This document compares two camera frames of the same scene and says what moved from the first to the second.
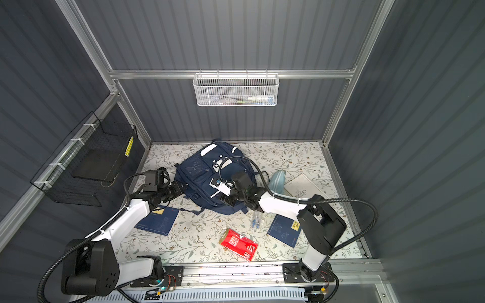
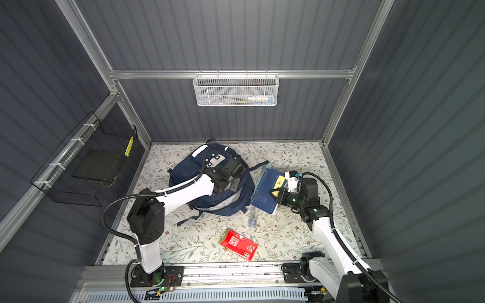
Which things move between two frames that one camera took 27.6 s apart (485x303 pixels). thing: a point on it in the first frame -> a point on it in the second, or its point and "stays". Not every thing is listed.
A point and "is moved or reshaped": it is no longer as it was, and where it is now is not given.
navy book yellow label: x=161 y=219 is moved or reshaped
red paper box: x=239 y=244 stays
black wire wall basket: x=89 y=158 stays
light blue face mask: x=276 y=182 -> x=271 y=166
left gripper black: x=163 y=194 -> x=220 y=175
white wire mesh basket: x=236 y=89 stays
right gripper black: x=227 y=198 -> x=281 y=199
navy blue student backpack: x=206 y=175 is moved or reshaped
